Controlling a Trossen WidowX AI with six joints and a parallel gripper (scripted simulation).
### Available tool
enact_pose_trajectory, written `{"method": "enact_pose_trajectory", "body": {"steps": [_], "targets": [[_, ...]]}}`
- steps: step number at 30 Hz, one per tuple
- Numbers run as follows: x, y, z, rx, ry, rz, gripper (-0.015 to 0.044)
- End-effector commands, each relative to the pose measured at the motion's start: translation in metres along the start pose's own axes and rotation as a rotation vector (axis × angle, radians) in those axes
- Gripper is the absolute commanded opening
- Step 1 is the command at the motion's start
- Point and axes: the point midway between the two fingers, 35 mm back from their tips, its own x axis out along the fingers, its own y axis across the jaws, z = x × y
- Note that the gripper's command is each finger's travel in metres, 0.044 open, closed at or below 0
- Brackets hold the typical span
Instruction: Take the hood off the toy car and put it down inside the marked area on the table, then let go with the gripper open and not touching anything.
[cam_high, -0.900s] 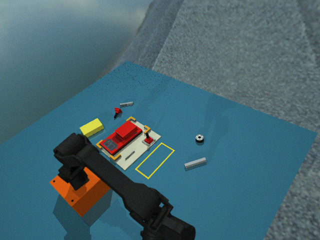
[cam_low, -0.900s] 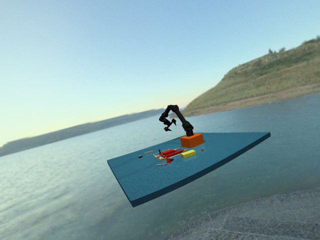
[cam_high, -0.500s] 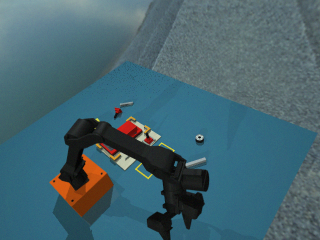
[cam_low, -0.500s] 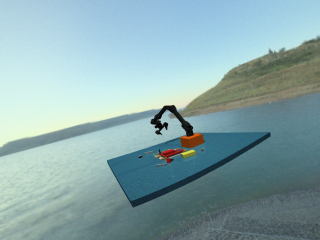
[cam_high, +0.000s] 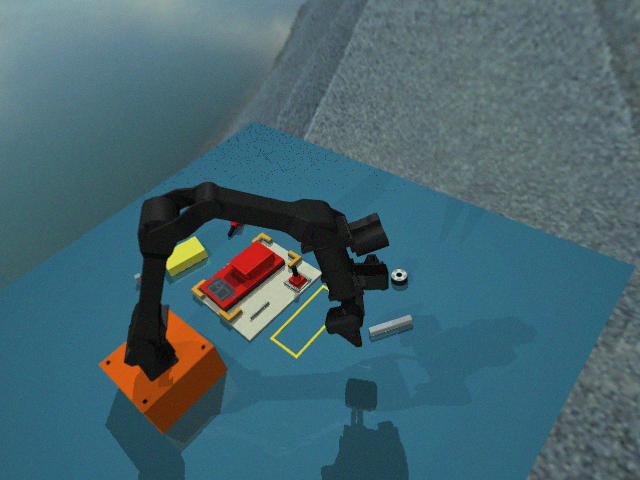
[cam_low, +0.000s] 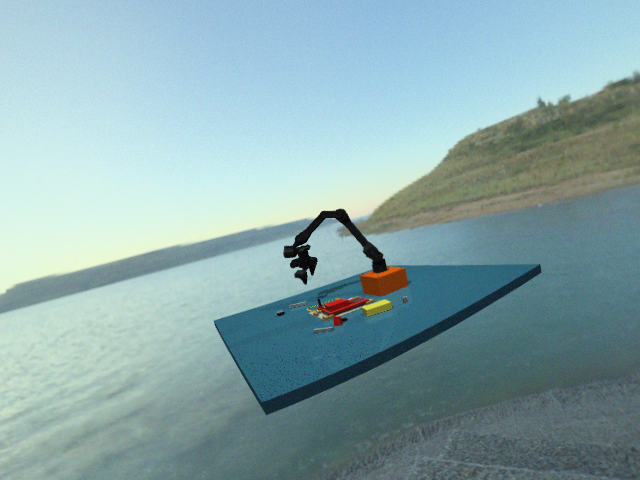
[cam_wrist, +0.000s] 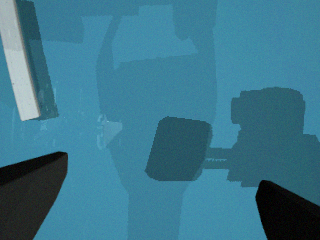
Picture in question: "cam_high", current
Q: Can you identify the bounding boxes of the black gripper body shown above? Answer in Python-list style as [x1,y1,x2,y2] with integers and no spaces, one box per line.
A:
[320,258,363,334]

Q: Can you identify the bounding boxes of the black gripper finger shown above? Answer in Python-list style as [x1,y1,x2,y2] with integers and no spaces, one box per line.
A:
[355,295,365,316]
[337,329,362,347]

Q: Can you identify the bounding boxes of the yellow rectangular block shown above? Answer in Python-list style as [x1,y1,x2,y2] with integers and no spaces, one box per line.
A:
[166,236,208,276]

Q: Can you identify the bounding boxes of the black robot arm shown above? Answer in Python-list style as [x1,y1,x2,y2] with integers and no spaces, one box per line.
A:
[124,182,389,382]

